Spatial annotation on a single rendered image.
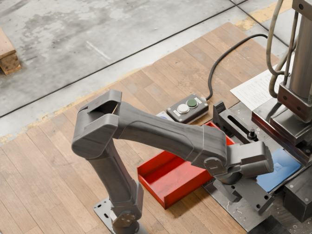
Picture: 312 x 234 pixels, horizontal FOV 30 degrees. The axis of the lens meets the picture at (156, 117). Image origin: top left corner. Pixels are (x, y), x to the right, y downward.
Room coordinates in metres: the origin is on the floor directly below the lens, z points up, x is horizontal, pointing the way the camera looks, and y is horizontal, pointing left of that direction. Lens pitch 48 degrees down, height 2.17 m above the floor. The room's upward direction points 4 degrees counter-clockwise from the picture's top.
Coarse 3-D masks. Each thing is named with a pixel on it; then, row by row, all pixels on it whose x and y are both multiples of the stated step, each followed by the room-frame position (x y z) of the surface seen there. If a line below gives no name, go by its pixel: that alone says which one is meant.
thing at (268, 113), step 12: (264, 108) 0.91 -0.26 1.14; (276, 108) 0.91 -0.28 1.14; (252, 120) 0.90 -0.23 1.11; (264, 120) 0.87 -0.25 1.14; (276, 120) 0.84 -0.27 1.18; (288, 120) 0.83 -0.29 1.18; (300, 120) 0.83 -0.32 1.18; (276, 132) 0.84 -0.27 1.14; (288, 132) 0.80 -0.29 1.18; (300, 132) 0.80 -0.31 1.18; (288, 144) 0.81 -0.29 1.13; (300, 144) 0.80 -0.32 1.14; (300, 156) 0.78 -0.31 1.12
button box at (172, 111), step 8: (232, 48) 1.38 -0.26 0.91; (224, 56) 1.35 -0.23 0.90; (216, 64) 1.32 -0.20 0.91; (208, 80) 1.25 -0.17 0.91; (192, 96) 1.16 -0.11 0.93; (208, 96) 1.17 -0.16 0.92; (176, 104) 1.14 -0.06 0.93; (200, 104) 1.13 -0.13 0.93; (168, 112) 1.11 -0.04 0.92; (176, 112) 1.11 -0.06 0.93; (184, 112) 1.10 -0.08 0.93; (192, 112) 1.10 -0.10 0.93; (200, 112) 1.11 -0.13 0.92; (176, 120) 1.08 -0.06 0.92; (184, 120) 1.08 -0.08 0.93; (192, 120) 1.09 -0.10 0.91
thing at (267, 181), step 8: (280, 152) 0.89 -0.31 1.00; (280, 160) 0.86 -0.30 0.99; (288, 160) 0.86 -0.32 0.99; (288, 168) 0.84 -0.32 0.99; (296, 168) 0.84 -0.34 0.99; (264, 176) 0.82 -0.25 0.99; (272, 176) 0.82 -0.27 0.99; (280, 176) 0.82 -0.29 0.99; (264, 184) 0.80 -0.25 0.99; (272, 184) 0.80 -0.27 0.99
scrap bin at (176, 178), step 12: (228, 144) 0.97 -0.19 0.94; (156, 156) 0.93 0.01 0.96; (168, 156) 0.95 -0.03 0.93; (144, 168) 0.91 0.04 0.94; (156, 168) 0.93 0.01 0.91; (168, 168) 0.93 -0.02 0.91; (180, 168) 0.93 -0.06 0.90; (192, 168) 0.92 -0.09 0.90; (144, 180) 0.88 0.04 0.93; (156, 180) 0.89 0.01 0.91; (168, 180) 0.89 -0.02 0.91; (180, 180) 0.89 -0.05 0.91; (192, 180) 0.85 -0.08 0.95; (204, 180) 0.87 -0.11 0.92; (156, 192) 0.84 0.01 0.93; (168, 192) 0.85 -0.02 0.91; (180, 192) 0.83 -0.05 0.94; (168, 204) 0.81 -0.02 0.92
